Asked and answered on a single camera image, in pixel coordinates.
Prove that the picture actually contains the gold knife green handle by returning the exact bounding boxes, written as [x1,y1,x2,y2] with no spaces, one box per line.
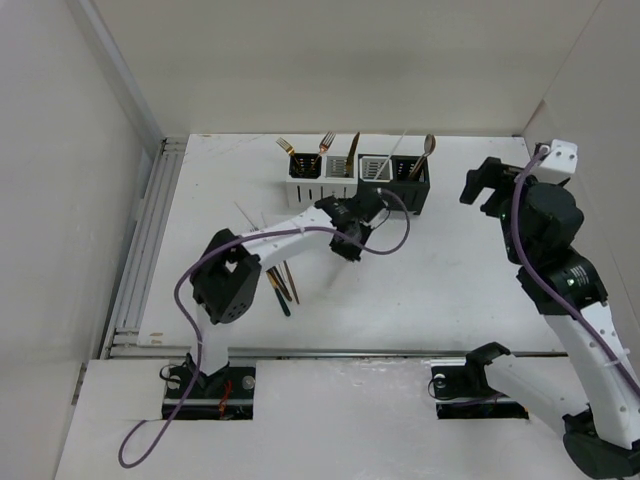
[344,132,361,178]

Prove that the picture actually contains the rose gold fork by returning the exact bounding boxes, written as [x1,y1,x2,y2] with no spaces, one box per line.
[312,131,336,167]

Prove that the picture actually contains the gold fork green handle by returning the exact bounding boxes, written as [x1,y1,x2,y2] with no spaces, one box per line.
[276,137,295,157]

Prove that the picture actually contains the silver spoon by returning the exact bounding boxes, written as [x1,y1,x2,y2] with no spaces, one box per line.
[408,134,437,181]

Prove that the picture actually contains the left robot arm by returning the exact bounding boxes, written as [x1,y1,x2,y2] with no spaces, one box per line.
[189,188,387,397]

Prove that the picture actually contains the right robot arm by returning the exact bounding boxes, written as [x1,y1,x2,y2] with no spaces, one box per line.
[460,157,639,479]

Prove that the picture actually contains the white utensil container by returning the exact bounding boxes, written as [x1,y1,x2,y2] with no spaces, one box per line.
[285,153,358,210]

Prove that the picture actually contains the black utensil container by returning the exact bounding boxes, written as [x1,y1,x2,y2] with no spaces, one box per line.
[357,154,430,216]

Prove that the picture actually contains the copper chopstick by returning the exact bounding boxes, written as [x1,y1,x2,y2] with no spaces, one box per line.
[283,260,300,305]

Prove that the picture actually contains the thin white chopstick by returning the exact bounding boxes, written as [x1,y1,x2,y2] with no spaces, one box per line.
[234,201,263,232]

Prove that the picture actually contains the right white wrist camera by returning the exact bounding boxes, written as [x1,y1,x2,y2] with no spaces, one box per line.
[533,139,578,184]

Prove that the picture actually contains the bronze knife green handle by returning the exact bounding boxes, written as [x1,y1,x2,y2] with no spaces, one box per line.
[267,270,291,317]

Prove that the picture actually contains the aluminium rail front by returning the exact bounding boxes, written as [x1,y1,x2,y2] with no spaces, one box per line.
[229,347,467,360]

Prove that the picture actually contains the aluminium rail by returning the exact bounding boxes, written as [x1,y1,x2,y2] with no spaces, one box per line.
[229,347,467,360]
[98,137,187,360]

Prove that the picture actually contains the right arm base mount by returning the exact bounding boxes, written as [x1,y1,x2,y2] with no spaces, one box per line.
[428,363,529,420]

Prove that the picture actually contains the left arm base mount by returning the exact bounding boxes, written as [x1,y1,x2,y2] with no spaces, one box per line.
[159,364,256,421]

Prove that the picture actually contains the aluminium rail left side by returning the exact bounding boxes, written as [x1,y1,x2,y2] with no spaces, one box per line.
[98,137,187,360]

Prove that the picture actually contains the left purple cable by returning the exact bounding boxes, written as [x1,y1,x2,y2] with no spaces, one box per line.
[117,187,412,469]

